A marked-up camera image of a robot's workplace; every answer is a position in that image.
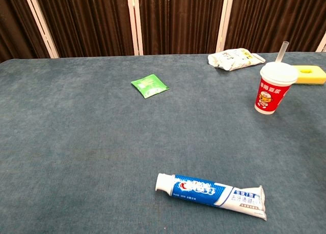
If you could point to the white partition frame post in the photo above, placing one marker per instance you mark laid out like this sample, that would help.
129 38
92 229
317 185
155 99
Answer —
225 20
135 23
322 44
40 23

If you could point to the green foil sachet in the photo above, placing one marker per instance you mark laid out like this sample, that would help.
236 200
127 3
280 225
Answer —
149 86

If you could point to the blue white toothpaste tube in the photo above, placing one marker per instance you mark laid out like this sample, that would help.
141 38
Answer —
201 190

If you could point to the white snack bag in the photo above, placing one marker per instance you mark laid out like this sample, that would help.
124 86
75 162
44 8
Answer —
234 59

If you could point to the yellow sponge block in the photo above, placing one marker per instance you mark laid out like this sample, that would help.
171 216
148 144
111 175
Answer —
317 76

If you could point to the transparent plastic straw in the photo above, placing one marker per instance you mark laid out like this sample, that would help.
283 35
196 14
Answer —
282 52

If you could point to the brown pleated curtain panel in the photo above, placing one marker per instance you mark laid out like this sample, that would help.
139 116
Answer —
275 15
86 23
15 23
178 20

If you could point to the red paper cup white lid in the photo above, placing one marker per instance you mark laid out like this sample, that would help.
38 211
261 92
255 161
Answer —
271 94

